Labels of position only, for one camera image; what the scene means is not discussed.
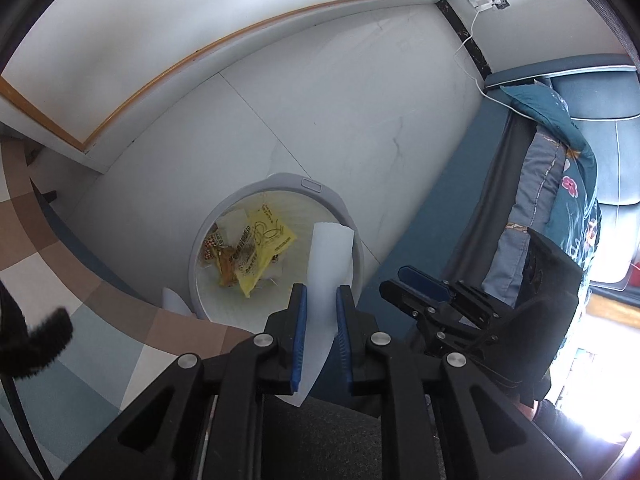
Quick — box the white foam sheet roll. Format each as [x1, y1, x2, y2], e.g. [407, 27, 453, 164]
[279, 222, 355, 408]

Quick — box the yellow plastic bag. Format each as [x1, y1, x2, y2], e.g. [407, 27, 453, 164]
[233, 204, 297, 298]

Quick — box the brown paper packet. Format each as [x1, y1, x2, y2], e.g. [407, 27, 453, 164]
[201, 226, 238, 287]

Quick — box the white tissue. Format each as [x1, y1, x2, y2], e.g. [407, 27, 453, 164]
[214, 208, 248, 247]

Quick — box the grey round trash bin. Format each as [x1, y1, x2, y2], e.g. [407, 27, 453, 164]
[188, 172, 357, 333]

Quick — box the checkered tablecloth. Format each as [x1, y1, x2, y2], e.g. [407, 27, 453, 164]
[1, 139, 250, 477]

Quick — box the white charger cable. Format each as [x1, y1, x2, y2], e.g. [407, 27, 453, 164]
[451, 1, 640, 124]

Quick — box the wall socket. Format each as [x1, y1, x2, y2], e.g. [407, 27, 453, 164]
[490, 0, 510, 10]

